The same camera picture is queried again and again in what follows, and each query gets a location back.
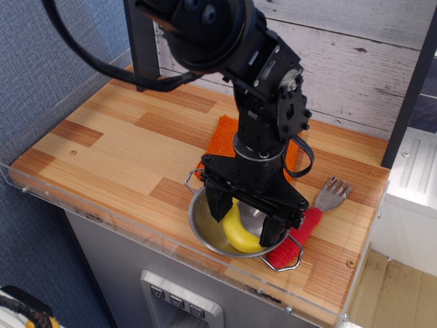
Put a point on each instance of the black and yellow object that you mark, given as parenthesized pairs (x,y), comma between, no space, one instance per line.
(20,309)

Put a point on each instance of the yellow toy banana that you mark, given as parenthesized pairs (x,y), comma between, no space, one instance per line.
(238,236)

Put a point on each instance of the clear acrylic table guard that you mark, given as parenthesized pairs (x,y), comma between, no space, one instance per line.
(123,155)

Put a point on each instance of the silver button dispenser panel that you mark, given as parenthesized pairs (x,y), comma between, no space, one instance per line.
(173,305)

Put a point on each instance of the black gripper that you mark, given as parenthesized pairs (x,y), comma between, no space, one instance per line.
(260,185)

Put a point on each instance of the red handled toy fork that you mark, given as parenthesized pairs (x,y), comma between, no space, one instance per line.
(288,255)

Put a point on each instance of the dark right upright post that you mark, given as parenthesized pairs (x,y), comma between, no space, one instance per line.
(416,83)

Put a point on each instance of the grey toy cabinet front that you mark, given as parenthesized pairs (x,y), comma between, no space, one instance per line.
(117,261)

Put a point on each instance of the white ribbed side counter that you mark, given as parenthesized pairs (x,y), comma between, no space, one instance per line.
(405,225)

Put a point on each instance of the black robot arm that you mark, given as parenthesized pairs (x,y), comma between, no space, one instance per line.
(233,39)

